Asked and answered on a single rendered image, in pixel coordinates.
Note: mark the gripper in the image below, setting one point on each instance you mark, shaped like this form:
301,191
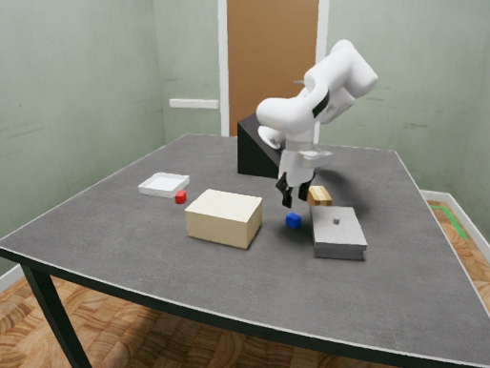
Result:
291,173

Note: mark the small blue block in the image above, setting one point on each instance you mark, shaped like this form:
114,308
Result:
293,220

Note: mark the small red block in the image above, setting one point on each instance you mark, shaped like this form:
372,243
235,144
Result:
180,197

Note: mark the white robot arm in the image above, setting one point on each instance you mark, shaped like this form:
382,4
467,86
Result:
343,68

